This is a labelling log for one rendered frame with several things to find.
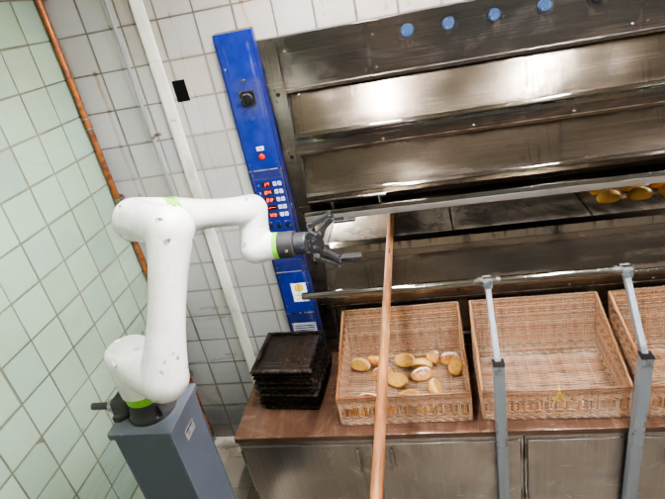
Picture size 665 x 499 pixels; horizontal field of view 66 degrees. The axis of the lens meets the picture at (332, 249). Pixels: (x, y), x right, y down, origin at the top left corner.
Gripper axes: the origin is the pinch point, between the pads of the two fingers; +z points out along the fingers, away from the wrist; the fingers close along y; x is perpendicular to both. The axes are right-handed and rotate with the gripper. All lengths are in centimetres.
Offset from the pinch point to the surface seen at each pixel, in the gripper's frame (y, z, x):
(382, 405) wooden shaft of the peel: 29, 7, 47
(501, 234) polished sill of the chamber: 32, 54, -55
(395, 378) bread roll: 85, 2, -27
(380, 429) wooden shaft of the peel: 29, 7, 55
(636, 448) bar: 96, 91, 5
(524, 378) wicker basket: 90, 58, -28
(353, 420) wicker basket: 90, -16, -8
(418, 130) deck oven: -18, 23, -55
